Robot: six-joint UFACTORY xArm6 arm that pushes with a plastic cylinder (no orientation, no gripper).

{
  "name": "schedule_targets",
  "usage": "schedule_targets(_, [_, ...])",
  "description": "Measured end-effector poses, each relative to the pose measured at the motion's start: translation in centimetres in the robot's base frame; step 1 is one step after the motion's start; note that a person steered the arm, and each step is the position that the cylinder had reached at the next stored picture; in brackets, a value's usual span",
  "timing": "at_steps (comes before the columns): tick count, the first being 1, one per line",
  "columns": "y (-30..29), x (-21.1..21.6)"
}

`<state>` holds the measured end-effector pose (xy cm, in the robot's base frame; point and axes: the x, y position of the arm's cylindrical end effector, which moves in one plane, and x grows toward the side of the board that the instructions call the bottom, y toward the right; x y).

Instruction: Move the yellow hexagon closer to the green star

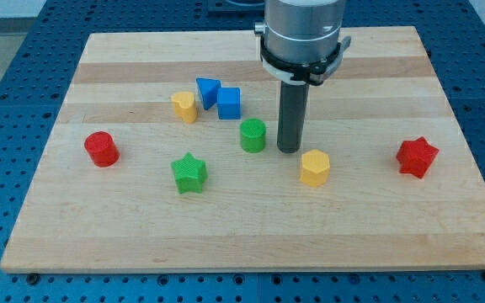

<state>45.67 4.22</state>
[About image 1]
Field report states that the red cylinder block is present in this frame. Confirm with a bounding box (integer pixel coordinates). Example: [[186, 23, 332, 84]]
[[84, 131, 120, 167]]

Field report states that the black white clamp ring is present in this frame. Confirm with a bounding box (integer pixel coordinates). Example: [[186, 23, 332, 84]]
[[259, 35, 352, 87]]

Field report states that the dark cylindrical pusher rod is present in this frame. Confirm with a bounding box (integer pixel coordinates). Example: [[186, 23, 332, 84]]
[[277, 82, 309, 153]]

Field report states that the yellow heart block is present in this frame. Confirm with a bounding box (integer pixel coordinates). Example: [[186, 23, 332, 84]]
[[171, 92, 198, 124]]

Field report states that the yellow hexagon block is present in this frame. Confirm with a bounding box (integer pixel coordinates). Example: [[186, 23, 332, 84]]
[[300, 149, 331, 187]]

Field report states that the blue triangle block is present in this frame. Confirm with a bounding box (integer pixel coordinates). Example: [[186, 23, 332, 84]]
[[195, 77, 221, 110]]

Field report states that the green cylinder block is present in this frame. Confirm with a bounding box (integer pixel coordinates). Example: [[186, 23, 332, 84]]
[[240, 118, 266, 153]]

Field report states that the green star block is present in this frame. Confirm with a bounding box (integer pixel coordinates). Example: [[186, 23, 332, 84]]
[[171, 152, 208, 194]]

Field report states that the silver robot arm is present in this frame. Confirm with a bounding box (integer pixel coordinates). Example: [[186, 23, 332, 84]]
[[260, 0, 346, 64]]

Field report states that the red star block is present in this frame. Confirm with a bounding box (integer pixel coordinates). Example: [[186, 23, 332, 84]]
[[396, 136, 440, 178]]

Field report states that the blue cube block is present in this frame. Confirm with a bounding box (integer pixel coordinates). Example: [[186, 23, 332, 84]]
[[217, 88, 241, 120]]

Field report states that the wooden board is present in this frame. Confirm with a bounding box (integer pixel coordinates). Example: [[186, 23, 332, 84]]
[[0, 26, 485, 274]]

